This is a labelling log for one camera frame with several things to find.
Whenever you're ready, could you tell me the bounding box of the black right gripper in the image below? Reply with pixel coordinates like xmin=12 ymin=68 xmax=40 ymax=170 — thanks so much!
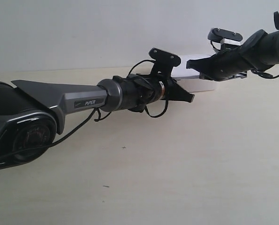
xmin=186 ymin=50 xmax=248 ymax=82

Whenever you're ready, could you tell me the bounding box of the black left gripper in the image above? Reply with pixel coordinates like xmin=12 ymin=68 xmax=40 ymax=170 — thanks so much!
xmin=151 ymin=73 xmax=195 ymax=103

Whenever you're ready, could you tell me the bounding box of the white lidded plastic container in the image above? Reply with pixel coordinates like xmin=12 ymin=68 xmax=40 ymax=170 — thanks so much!
xmin=171 ymin=54 xmax=219 ymax=92

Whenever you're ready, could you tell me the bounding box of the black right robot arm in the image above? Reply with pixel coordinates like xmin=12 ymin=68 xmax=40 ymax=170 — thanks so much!
xmin=186 ymin=29 xmax=279 ymax=82

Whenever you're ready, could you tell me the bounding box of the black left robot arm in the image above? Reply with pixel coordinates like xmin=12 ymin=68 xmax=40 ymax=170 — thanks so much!
xmin=0 ymin=74 xmax=194 ymax=170

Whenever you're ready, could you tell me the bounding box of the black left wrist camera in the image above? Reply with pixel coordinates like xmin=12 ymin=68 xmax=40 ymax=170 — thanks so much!
xmin=149 ymin=48 xmax=181 ymax=78

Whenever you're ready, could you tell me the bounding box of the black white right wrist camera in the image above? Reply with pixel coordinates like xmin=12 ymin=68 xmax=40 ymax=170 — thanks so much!
xmin=207 ymin=28 xmax=243 ymax=53

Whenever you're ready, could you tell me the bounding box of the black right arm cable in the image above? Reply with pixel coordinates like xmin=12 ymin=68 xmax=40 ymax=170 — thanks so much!
xmin=249 ymin=63 xmax=279 ymax=80

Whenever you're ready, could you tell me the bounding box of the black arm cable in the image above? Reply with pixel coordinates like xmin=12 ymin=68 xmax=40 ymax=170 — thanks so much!
xmin=0 ymin=60 xmax=172 ymax=165
xmin=249 ymin=63 xmax=279 ymax=80

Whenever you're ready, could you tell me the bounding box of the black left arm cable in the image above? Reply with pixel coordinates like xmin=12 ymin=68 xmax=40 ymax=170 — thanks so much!
xmin=0 ymin=60 xmax=172 ymax=165

